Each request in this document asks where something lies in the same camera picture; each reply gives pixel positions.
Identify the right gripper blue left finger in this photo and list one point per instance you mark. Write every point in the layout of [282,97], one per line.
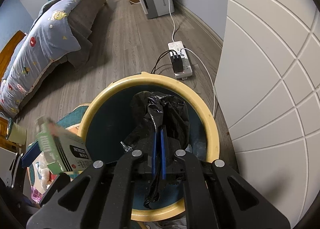
[149,147]

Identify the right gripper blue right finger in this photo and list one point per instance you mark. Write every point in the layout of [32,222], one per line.
[168,148]

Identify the black plastic bag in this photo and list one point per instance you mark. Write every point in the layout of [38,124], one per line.
[156,110]

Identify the green white cardboard box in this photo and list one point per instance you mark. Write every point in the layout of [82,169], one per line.
[63,150]

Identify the yellow rimmed teal trash bin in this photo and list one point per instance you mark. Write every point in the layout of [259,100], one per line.
[117,209]

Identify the teal orange patterned rug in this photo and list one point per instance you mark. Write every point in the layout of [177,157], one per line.
[39,175]

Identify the green cloth on nightstand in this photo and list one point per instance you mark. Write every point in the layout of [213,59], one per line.
[16,134]

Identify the black charger plug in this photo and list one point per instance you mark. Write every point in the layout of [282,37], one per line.
[176,61]

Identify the white power strip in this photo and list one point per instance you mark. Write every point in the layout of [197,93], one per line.
[178,47]

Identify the white wardrobe door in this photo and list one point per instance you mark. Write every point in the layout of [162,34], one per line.
[267,85]

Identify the blue cartoon print duvet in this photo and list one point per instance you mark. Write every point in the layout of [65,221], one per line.
[49,39]

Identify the wooden bed frame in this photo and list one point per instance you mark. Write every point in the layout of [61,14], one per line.
[8,50]

